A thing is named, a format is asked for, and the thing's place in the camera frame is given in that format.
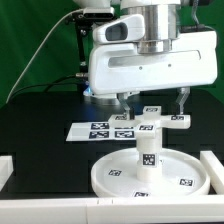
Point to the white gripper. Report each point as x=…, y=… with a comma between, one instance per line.
x=119, y=68

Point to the white cross-shaped table base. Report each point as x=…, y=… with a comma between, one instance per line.
x=150, y=123

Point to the white round table top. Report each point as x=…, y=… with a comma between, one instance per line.
x=128, y=173

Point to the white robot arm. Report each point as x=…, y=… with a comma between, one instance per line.
x=139, y=46

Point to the white marker sheet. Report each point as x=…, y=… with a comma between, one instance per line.
x=98, y=131

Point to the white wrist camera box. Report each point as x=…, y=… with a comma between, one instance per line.
x=128, y=28

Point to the black camera stand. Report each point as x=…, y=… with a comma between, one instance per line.
x=84, y=19

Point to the white U-shaped border frame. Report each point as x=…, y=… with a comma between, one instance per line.
x=155, y=210

